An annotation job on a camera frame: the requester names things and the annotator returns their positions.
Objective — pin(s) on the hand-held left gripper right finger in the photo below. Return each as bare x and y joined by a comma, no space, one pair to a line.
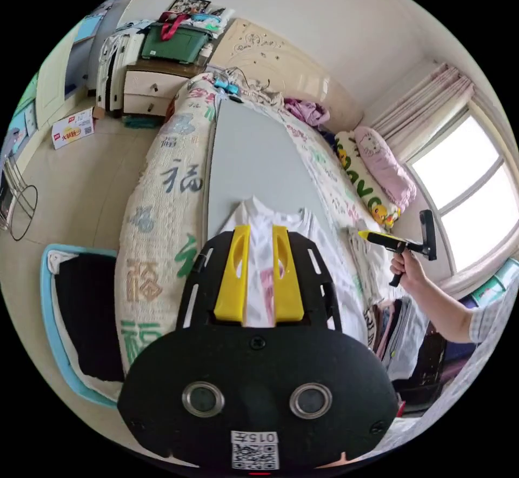
287,287

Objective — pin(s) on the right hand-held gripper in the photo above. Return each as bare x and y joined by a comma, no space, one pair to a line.
407,247

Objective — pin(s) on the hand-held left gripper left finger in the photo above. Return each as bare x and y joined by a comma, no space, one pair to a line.
232,283

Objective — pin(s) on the person's right forearm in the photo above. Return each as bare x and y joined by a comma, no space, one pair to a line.
444,315

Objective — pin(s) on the white short sleeve shirt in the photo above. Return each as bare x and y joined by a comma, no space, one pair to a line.
263,218

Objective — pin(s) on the person's right hand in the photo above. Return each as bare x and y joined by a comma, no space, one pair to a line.
411,271

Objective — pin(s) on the white folded cloth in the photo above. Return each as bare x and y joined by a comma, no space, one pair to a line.
365,259

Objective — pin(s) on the white pillow with yellow print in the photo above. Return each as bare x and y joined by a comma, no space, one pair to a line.
361,182

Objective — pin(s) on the pink pillow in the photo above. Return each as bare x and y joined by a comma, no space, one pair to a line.
385,161

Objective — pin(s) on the pile of clothes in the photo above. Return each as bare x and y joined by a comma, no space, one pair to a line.
391,332

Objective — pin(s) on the bed with printed quilt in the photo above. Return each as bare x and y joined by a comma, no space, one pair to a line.
162,210

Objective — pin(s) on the window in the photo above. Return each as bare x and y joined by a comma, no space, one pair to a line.
466,174

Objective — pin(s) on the grey flat folding board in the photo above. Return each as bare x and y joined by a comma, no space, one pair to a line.
251,153

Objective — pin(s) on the person's body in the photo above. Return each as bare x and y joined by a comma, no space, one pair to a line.
488,324

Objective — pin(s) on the purple bunched garment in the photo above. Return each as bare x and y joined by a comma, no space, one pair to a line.
306,111

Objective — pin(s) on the pink curtain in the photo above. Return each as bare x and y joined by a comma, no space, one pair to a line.
425,99

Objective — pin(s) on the blue-rimmed black cushion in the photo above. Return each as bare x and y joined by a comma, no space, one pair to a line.
81,303

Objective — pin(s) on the beige crumpled cloth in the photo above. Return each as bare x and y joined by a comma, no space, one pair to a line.
263,96

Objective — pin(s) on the small blue gadget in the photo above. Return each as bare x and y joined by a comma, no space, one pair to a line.
225,85

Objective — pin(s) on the white bedside cupboard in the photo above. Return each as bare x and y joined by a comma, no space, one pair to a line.
150,84

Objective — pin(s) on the printed white carton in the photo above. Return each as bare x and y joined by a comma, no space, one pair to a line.
73,131

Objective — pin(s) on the metal stool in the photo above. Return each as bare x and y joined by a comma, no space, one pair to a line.
18,202

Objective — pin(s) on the white suitcase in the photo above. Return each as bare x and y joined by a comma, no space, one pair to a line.
111,68

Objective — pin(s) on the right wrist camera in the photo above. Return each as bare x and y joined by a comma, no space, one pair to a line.
428,236

